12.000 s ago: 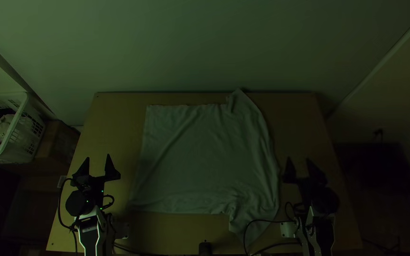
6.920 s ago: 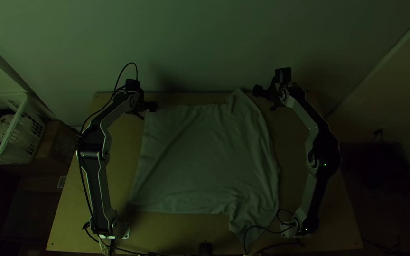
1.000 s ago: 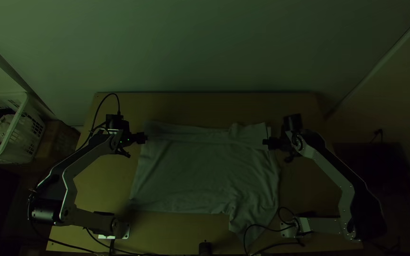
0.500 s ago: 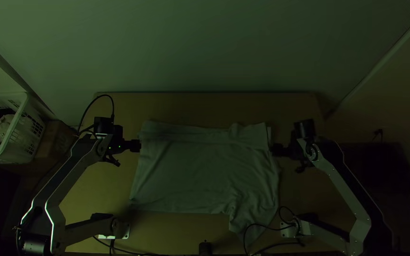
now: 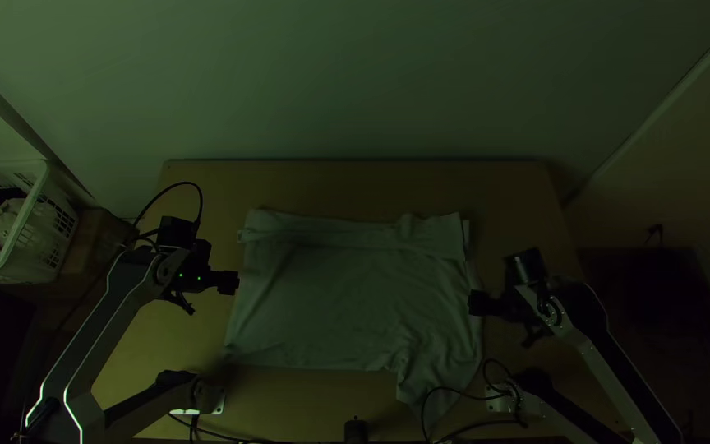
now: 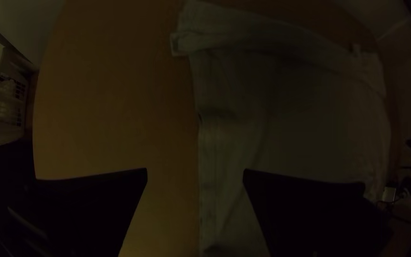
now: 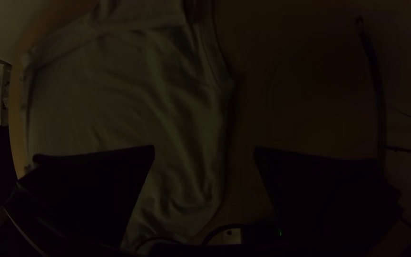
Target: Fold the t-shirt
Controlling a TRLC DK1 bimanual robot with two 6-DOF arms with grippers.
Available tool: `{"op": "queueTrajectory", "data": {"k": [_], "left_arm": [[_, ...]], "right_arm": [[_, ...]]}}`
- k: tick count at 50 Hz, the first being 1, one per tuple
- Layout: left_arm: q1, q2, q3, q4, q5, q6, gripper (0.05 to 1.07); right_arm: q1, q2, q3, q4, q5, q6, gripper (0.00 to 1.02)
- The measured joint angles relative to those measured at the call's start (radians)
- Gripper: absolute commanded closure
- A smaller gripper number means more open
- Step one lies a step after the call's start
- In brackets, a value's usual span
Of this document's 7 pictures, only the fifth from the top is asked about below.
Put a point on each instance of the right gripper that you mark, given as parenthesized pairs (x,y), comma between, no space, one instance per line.
(510,306)

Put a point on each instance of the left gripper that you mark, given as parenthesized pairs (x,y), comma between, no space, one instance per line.
(204,279)

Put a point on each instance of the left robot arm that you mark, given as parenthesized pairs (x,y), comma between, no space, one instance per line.
(93,336)

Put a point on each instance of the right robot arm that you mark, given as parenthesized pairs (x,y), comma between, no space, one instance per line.
(601,357)

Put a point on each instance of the grey t-shirt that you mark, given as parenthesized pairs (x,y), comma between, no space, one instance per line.
(355,302)

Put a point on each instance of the white laundry basket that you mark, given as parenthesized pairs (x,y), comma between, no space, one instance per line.
(34,246)

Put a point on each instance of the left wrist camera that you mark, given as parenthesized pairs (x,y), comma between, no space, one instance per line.
(228,282)

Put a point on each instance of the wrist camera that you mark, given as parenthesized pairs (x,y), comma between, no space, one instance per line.
(228,282)
(481,303)

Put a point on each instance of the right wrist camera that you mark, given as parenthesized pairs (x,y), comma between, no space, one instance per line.
(481,303)

